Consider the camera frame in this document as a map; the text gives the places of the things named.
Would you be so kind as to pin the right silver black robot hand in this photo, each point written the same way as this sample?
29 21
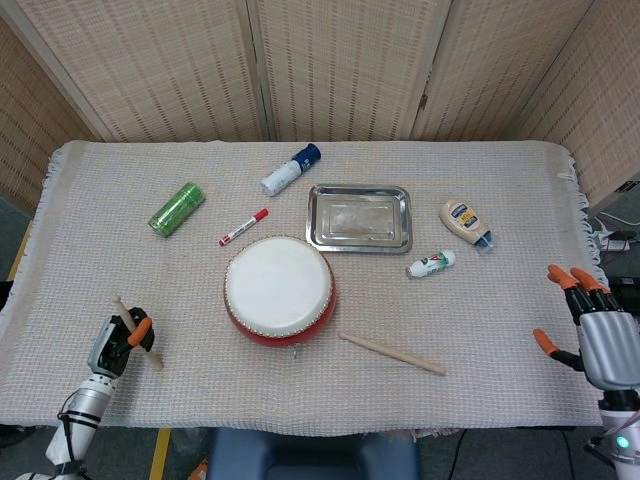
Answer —
610 350

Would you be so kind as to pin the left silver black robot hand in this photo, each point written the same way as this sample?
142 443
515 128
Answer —
107 345

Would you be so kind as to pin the wooden drumstick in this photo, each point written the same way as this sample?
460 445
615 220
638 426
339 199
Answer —
155 357
392 353

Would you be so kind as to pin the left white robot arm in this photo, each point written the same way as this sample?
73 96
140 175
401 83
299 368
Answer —
87 400

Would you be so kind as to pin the stainless steel rectangular tray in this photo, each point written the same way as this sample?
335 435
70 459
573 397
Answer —
357 220

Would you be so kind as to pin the black box on floor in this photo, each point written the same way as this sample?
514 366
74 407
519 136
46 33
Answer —
627 290

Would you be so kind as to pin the beige woven tablecloth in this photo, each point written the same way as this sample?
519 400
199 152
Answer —
200 375

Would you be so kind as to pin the white power strip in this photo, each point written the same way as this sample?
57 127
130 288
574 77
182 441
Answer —
617 245

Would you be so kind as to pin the green drink can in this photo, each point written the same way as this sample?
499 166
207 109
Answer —
177 210

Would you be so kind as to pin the small orange floor object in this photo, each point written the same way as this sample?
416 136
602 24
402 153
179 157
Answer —
201 470

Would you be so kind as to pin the red white marker pen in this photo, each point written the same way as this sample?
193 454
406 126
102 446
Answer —
242 227

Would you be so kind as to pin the red drum white skin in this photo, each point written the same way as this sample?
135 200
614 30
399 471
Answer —
277 285

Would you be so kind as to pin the beige mayonnaise squeeze bottle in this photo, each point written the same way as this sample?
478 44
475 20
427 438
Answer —
462 220

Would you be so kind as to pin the small white green bottle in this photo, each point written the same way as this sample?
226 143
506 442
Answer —
430 265

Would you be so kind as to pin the blue padded seat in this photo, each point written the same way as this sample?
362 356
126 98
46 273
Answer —
310 457

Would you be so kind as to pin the white bottle blue cap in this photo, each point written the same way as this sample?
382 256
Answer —
287 171

